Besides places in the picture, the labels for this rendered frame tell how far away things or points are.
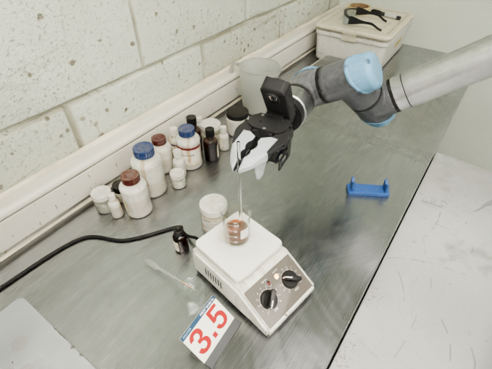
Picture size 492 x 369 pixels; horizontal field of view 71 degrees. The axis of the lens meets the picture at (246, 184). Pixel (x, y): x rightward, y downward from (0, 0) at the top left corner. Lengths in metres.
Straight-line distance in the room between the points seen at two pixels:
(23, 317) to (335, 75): 0.72
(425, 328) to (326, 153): 0.51
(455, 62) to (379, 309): 0.48
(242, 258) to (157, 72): 0.57
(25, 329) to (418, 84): 0.85
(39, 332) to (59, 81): 0.48
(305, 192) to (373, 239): 0.20
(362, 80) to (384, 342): 0.46
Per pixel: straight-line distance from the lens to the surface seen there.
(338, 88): 0.71
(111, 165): 0.91
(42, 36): 0.80
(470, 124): 1.97
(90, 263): 0.79
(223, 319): 0.65
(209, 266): 0.64
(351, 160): 1.00
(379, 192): 0.91
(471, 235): 0.91
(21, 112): 0.81
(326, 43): 1.56
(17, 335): 0.75
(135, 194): 0.78
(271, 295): 0.61
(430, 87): 0.79
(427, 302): 0.76
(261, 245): 0.64
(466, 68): 0.78
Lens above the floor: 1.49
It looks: 42 degrees down
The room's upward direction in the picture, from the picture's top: straight up
